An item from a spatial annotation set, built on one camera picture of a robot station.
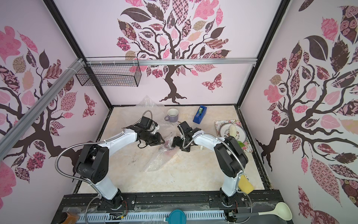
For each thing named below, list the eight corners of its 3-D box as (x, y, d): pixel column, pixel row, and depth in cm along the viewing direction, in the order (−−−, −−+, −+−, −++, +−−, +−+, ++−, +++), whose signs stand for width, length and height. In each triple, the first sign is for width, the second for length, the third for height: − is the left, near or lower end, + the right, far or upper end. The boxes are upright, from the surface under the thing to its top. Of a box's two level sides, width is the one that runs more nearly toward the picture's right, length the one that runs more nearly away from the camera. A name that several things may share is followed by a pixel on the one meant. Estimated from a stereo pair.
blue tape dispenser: (193, 121, 112) (193, 116, 107) (200, 110, 120) (200, 104, 115) (200, 124, 110) (200, 119, 105) (206, 112, 118) (207, 107, 113)
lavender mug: (165, 121, 110) (164, 115, 105) (168, 113, 116) (168, 107, 110) (176, 123, 109) (176, 117, 103) (179, 115, 115) (179, 109, 109)
